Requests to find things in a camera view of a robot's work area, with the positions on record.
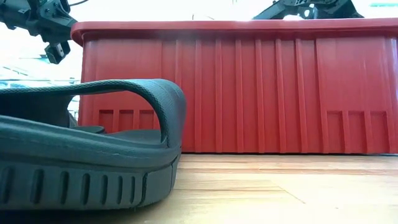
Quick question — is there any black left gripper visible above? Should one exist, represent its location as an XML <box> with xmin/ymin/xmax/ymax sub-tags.
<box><xmin>29</xmin><ymin>0</ymin><xmax>78</xmax><ymax>44</ymax></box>

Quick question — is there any red ribbed plastic bin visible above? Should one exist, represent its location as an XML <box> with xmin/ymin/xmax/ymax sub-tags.
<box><xmin>70</xmin><ymin>17</ymin><xmax>398</xmax><ymax>156</ymax></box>

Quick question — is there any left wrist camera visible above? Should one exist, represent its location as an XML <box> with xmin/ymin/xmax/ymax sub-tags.
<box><xmin>44</xmin><ymin>41</ymin><xmax>72</xmax><ymax>65</ymax></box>

